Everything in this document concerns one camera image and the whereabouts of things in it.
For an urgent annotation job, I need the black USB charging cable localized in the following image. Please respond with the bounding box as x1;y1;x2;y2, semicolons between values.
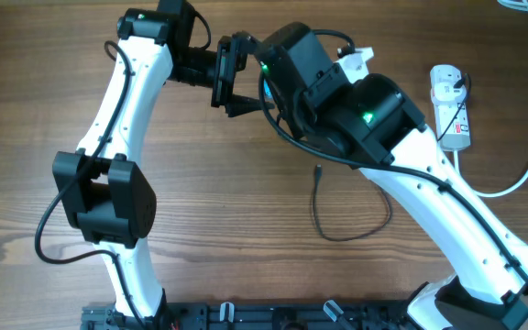
311;72;472;243

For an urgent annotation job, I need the blue Galaxy smartphone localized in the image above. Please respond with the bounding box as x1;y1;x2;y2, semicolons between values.
263;80;273;100

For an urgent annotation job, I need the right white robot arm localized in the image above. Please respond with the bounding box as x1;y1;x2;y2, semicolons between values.
254;22;528;329

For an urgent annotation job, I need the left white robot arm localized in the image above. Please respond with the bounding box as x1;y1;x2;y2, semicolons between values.
52;1;259;329

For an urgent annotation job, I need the white charger plug adapter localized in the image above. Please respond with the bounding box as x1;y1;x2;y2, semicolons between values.
431;82;467;105

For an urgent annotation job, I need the white power strip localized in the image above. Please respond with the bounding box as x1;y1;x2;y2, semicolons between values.
430;64;471;151

